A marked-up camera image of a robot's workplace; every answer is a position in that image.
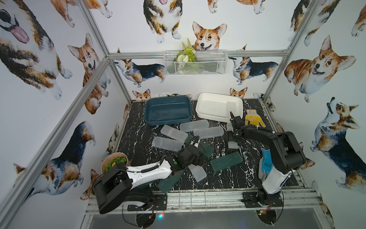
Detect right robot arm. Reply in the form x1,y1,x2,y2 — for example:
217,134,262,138
229,111,307,206

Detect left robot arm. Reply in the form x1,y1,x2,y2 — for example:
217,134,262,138
92,145,205,214

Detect dark green pencil case centre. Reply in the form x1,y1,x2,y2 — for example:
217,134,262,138
185,135,214,158

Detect dark green pencil case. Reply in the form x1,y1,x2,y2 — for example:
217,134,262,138
157,170,185,194
210,152,243,173
185,135,214,158

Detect dark green pencil case right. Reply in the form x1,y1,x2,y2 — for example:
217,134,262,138
210,152,243,173

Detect white plastic storage box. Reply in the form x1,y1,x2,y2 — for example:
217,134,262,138
195,93,243,123

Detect dark green pencil case front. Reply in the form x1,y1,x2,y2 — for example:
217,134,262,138
157,170,185,194

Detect teal plastic storage box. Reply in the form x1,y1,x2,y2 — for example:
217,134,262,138
144,96,193,126

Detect blue grey work glove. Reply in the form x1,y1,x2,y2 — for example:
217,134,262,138
258,148,273,181

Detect bowl with green salad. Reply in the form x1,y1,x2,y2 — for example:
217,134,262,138
101,152,131,173

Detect artificial fern plant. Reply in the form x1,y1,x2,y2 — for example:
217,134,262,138
175,39,198,74

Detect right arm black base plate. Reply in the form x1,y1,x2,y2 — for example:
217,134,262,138
241,190,284,208

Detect white wire wall basket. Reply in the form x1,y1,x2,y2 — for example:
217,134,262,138
164,51,228,76

